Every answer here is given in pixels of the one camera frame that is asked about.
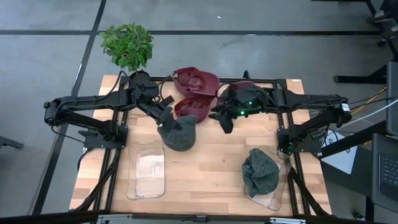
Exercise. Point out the dark laptop computer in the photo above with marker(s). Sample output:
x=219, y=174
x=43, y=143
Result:
x=385, y=174

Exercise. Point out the green potted plant black pot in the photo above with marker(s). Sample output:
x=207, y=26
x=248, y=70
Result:
x=129, y=46

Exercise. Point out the black aluminium table frame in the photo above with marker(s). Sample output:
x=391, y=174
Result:
x=261, y=80

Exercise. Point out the dark chair leg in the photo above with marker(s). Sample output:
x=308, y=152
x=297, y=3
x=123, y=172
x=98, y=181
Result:
x=11, y=143

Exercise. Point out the clear plastic bin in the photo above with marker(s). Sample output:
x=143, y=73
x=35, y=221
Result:
x=146, y=169
x=283, y=186

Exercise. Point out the black crossbar silver brackets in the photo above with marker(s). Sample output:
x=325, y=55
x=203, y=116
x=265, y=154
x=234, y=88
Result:
x=46, y=217

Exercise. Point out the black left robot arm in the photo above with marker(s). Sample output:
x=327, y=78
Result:
x=93, y=100

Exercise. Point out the dark green baseball cap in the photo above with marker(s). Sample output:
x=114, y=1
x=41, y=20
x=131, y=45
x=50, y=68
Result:
x=183, y=138
x=259, y=174

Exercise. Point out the black desk foot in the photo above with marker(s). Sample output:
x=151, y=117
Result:
x=357, y=79

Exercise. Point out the person's shoe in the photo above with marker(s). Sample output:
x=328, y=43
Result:
x=377, y=16

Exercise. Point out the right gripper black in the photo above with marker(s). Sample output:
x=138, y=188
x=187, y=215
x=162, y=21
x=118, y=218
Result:
x=236, y=105

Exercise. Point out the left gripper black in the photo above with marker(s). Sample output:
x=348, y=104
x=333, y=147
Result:
x=155, y=111

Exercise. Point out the black desk leg bar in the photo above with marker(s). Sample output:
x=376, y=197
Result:
x=357, y=140

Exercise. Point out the white paper sheet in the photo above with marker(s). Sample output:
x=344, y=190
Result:
x=342, y=158

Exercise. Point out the person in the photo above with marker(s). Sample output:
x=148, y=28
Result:
x=388, y=18

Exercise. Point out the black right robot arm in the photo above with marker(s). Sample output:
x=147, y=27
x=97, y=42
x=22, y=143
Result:
x=311, y=101

